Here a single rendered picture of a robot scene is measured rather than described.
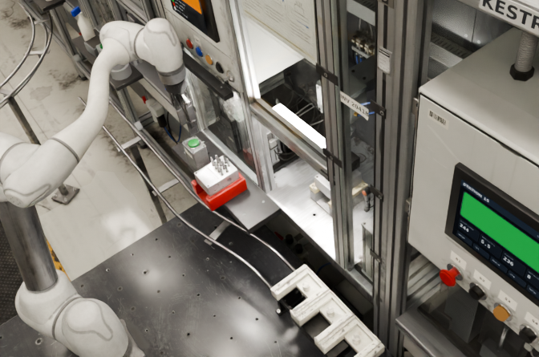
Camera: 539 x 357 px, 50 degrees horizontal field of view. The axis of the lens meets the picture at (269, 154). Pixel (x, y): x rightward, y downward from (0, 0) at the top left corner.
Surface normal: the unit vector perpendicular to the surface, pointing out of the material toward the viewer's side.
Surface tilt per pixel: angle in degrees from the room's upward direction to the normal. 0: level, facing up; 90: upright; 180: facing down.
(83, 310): 6
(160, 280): 0
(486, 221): 90
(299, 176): 0
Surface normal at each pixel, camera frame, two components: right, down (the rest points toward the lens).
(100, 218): -0.12, -0.69
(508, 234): -0.80, 0.50
